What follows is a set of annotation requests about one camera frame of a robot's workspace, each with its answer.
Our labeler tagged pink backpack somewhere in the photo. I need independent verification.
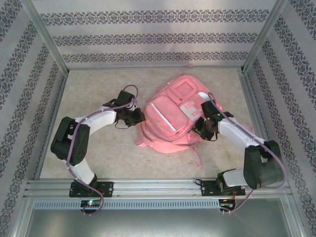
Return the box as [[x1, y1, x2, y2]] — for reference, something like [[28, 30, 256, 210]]
[[134, 63, 252, 168]]

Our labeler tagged right controller board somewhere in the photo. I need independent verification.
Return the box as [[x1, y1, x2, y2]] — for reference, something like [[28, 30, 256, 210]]
[[219, 198, 237, 211]]

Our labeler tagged controller board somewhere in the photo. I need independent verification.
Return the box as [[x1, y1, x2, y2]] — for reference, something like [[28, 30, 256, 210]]
[[80, 199, 102, 208], [219, 198, 237, 211]]

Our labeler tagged left controller board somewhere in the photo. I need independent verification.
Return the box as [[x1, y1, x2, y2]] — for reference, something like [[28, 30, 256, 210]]
[[80, 199, 102, 208]]

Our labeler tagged grey metal sheet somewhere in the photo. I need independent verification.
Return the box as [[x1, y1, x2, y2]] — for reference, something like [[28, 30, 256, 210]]
[[23, 197, 301, 237]]

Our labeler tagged aluminium back rail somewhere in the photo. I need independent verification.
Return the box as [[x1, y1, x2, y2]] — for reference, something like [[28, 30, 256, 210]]
[[68, 65, 244, 72]]

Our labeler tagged aluminium side rail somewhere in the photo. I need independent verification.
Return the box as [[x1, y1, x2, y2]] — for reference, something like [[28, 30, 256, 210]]
[[34, 71, 69, 181], [237, 69, 291, 181]]

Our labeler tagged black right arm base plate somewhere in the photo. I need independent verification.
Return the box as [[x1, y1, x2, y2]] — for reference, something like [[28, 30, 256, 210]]
[[200, 180, 245, 198]]

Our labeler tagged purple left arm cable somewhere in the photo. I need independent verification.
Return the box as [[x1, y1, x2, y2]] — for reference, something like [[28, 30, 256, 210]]
[[66, 85, 139, 217]]

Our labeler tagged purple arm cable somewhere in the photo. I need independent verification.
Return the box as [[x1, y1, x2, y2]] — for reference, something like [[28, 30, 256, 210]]
[[66, 85, 139, 217], [207, 92, 288, 215]]

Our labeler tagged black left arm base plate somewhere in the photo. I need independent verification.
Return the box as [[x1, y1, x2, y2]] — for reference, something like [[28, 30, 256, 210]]
[[69, 181, 115, 198]]

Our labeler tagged aluminium mounting rail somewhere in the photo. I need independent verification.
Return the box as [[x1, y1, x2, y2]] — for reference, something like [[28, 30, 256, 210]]
[[23, 179, 291, 198]]

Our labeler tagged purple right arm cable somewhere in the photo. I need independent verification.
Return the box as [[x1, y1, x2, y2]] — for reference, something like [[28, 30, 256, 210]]
[[207, 92, 288, 215]]

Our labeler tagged slotted grey cable duct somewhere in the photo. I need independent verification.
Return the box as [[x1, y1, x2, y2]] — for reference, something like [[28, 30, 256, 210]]
[[33, 199, 221, 210]]

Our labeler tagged aluminium frame post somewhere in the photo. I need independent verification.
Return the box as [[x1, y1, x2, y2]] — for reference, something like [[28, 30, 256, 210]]
[[243, 0, 288, 72], [21, 0, 70, 75]]

